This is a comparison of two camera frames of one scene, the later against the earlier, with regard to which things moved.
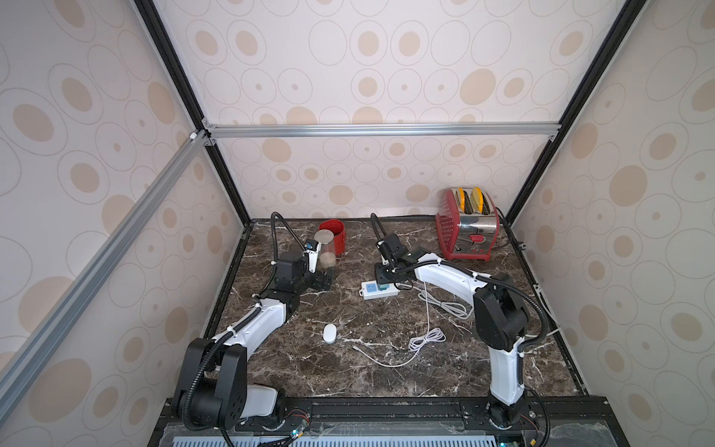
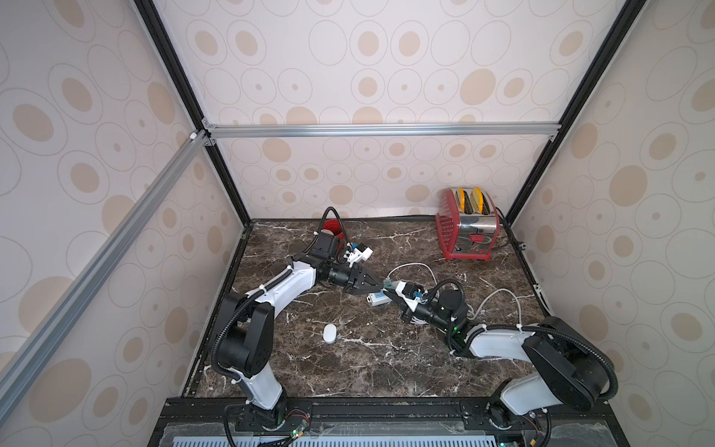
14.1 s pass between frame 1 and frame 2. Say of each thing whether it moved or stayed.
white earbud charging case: stayed
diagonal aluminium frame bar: stayed
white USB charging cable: moved
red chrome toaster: stayed
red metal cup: stayed
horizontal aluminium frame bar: stayed
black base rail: stayed
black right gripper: moved
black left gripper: moved
